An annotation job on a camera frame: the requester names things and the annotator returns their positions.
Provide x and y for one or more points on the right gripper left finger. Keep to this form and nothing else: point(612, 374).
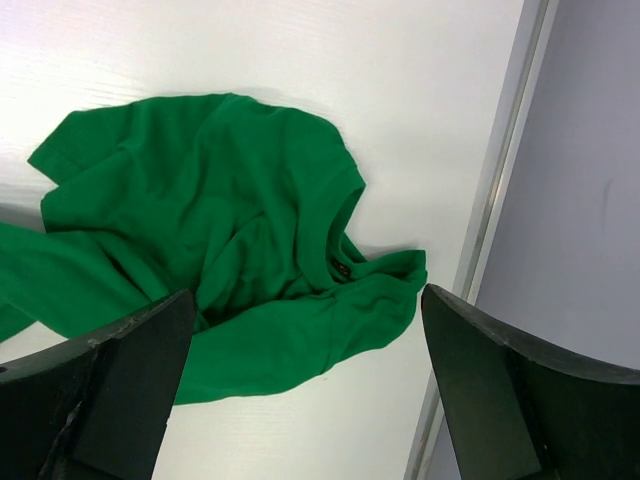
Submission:
point(97, 406)

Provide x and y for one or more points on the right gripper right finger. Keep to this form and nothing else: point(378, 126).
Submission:
point(520, 407)

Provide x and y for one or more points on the green t shirt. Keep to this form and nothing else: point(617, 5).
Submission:
point(244, 204)

